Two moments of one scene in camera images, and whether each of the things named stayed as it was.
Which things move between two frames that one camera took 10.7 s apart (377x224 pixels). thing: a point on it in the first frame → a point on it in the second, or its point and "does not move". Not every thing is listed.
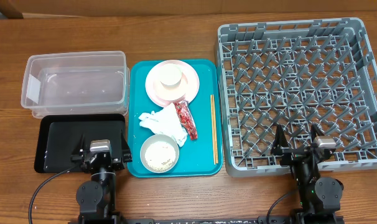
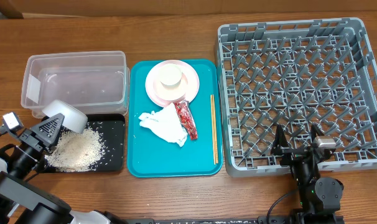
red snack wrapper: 187,119 does not move
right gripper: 279,147 does not move
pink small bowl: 170,93 does not move
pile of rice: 160,155 → 76,152
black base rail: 231,219 does not move
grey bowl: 160,153 → 75,119
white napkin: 167,121 does not move
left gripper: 119,163 → 30,139
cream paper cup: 170,76 does not move
